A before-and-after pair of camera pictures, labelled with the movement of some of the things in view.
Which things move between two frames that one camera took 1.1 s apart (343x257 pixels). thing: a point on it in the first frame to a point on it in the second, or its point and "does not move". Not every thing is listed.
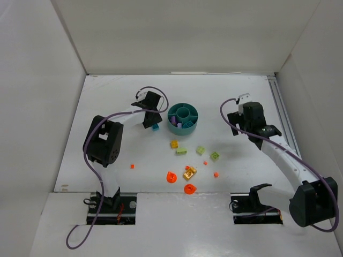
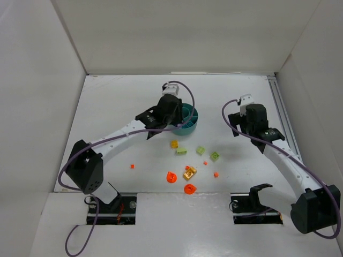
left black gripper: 150,112 to 174,113
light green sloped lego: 181,150 does not move
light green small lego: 200,150 does not move
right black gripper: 235,122 does not move
